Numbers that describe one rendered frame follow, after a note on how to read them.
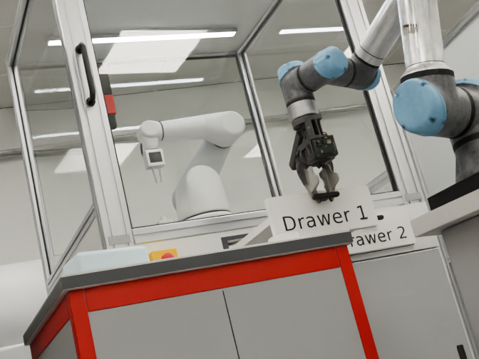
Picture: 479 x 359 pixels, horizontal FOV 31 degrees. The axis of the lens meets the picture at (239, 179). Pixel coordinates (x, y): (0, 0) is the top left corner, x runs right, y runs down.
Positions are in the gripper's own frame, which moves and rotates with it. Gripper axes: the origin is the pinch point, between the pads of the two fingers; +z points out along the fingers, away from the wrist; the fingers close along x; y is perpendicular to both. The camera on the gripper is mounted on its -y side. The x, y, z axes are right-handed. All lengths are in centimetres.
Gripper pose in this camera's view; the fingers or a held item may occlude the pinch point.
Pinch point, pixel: (323, 198)
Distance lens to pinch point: 213.4
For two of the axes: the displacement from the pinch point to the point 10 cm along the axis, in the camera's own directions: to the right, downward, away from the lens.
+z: 2.4, 9.3, -2.8
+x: 9.1, -1.1, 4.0
